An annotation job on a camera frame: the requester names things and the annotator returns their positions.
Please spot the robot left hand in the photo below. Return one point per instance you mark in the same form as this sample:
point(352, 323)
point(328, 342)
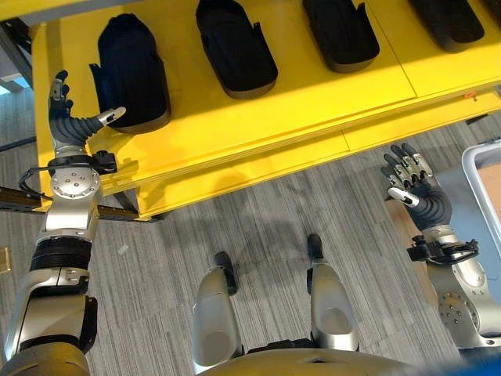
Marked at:
point(69, 127)

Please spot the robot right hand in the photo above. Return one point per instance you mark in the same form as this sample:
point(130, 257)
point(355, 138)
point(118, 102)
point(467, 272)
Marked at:
point(424, 197)

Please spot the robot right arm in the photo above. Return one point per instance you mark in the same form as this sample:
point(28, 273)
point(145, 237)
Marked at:
point(460, 286)

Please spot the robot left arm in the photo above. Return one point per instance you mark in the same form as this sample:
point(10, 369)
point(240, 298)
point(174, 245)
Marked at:
point(58, 250)

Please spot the grey plastic box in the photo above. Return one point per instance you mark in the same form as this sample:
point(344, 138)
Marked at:
point(479, 176)

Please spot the yellow shelf unit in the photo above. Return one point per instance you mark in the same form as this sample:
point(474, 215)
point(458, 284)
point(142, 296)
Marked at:
point(250, 117)

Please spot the brown cardboard piece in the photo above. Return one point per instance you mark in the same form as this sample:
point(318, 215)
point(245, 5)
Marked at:
point(409, 239)

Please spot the black sole-shaped part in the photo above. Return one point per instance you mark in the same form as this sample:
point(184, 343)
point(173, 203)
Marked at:
point(236, 49)
point(132, 74)
point(450, 23)
point(340, 35)

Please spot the robot right leg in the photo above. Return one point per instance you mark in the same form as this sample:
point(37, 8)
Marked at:
point(330, 305)

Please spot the robot leg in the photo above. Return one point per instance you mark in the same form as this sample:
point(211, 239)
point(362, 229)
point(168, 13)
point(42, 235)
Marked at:
point(330, 305)
point(213, 317)

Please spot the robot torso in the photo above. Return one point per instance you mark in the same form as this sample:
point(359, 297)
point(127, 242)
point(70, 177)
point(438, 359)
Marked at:
point(305, 362)

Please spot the robot left leg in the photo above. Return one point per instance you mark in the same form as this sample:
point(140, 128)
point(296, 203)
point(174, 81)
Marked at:
point(213, 317)

